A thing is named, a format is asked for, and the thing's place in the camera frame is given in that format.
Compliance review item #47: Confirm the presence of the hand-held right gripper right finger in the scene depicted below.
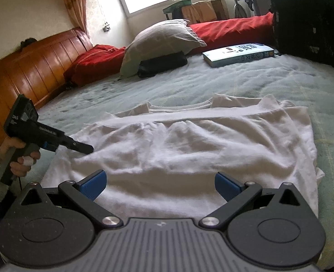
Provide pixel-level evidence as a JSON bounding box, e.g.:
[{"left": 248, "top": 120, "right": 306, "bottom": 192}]
[{"left": 198, "top": 172, "right": 309, "bottom": 230}]

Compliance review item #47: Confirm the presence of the blue book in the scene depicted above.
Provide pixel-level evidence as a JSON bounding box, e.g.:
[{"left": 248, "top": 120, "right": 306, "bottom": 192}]
[{"left": 202, "top": 43, "right": 275, "bottom": 68}]

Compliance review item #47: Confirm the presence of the white printed sweatshirt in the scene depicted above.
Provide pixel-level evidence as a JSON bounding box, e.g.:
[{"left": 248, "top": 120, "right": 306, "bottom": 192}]
[{"left": 42, "top": 94, "right": 324, "bottom": 221}]

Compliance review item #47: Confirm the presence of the black pouch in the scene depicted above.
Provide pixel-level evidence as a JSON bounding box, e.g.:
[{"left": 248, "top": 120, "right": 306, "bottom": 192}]
[{"left": 137, "top": 50, "right": 188, "bottom": 78}]

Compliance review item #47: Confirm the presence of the wooden headboard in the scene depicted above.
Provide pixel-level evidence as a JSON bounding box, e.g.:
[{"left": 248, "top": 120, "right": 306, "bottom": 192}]
[{"left": 0, "top": 27, "right": 93, "bottom": 148}]

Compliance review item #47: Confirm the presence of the person's left hand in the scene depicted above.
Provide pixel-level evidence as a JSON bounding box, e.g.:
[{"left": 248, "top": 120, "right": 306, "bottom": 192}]
[{"left": 0, "top": 136, "right": 41, "bottom": 177}]

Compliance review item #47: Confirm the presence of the small dark cloth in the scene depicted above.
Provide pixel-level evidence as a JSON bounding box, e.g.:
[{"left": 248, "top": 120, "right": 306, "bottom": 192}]
[{"left": 20, "top": 38, "right": 39, "bottom": 52}]

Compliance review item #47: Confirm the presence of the red pillow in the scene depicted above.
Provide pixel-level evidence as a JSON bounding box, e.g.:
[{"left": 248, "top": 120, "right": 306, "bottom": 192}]
[{"left": 63, "top": 44, "right": 126, "bottom": 87}]

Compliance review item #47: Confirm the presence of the black backpack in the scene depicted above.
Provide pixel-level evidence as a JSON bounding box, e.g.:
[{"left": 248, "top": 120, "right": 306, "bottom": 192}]
[{"left": 269, "top": 0, "right": 334, "bottom": 70}]

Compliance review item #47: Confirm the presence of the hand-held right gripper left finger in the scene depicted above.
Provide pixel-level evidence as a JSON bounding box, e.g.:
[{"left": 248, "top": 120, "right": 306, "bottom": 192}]
[{"left": 14, "top": 169, "right": 123, "bottom": 228}]

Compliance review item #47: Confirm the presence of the green stool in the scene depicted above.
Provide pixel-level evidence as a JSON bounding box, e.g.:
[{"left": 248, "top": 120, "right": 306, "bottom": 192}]
[{"left": 163, "top": 0, "right": 191, "bottom": 20}]

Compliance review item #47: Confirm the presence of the orange patterned curtain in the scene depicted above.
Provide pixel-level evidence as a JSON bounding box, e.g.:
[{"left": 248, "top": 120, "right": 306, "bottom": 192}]
[{"left": 60, "top": 0, "right": 87, "bottom": 36}]

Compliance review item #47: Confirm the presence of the long red blanket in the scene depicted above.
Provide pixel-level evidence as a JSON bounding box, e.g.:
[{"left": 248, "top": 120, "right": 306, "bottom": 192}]
[{"left": 188, "top": 13, "right": 275, "bottom": 54}]

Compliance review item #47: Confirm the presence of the cardboard box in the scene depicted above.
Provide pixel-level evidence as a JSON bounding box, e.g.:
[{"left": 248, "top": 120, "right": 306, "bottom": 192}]
[{"left": 182, "top": 0, "right": 230, "bottom": 23}]

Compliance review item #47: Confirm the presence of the grey pillow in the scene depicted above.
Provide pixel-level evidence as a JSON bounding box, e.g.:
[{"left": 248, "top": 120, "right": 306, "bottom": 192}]
[{"left": 119, "top": 19, "right": 207, "bottom": 78}]

